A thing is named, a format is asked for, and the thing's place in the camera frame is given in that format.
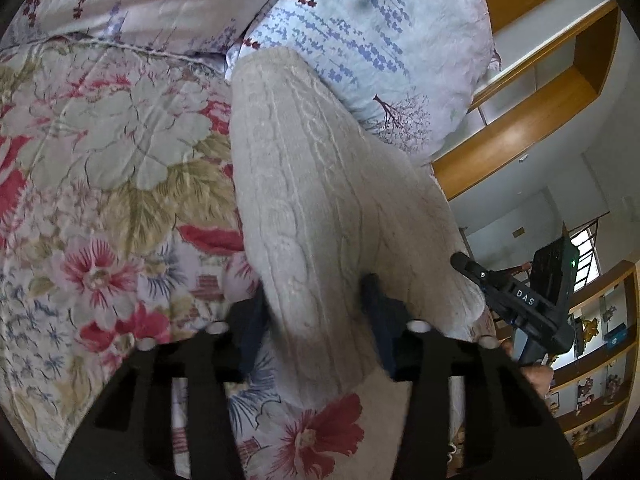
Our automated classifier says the beige cable knit sweater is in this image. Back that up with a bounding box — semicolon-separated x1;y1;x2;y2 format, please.
226;45;497;411

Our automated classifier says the person right hand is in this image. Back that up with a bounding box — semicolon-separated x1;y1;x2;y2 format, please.
500;340;554;400

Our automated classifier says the wooden display shelf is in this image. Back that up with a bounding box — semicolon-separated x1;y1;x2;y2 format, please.
547;260;639;460

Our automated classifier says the floral bed quilt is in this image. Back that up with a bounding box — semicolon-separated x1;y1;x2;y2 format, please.
0;34;452;480

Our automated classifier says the blue pink floral pillow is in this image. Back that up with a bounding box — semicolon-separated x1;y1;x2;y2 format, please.
227;0;499;162

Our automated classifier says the wooden headboard frame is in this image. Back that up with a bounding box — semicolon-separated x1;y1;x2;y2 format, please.
433;0;622;200

